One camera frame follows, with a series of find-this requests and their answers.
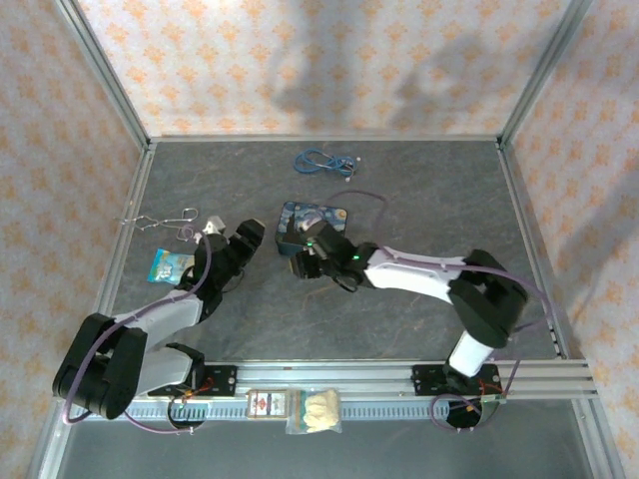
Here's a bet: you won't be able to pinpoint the aluminium frame post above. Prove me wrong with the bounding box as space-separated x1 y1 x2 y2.
53 0 154 149
496 0 595 146
27 398 76 479
572 398 628 479

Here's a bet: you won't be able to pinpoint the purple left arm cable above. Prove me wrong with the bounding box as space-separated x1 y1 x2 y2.
62 224 212 436

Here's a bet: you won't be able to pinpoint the grey slotted cable duct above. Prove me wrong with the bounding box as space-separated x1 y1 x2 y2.
119 401 500 423

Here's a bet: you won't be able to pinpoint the aluminium table edge rail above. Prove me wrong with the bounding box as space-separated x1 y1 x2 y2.
496 141 585 361
94 143 159 320
148 134 502 146

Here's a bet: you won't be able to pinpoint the clear bag of yellow crackers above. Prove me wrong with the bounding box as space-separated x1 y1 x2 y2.
285 388 344 435

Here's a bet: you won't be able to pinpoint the black round cable port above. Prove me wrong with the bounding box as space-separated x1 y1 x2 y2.
442 393 501 433
167 398 212 433

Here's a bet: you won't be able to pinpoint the starry night painted tin box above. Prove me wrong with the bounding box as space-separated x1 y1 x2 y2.
275 201 350 258

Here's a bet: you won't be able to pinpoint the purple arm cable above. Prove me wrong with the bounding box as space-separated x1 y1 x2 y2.
62 224 212 436
323 189 556 435

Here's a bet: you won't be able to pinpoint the blue white snack packet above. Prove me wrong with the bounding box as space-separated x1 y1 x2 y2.
147 247 197 285

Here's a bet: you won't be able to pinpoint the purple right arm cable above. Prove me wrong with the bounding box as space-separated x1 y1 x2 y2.
323 189 556 435

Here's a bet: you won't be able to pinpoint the metal scissor tongs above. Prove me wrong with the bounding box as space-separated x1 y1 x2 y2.
114 206 201 242

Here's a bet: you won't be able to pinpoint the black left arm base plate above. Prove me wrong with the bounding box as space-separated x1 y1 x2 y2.
197 363 240 399

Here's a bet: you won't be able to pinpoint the blue coiled cord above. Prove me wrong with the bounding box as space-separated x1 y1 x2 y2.
293 149 361 182

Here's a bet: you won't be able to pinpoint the playing card box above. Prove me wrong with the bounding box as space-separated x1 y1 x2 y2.
246 388 290 421

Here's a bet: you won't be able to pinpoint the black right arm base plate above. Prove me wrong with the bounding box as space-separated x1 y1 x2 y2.
411 362 501 399

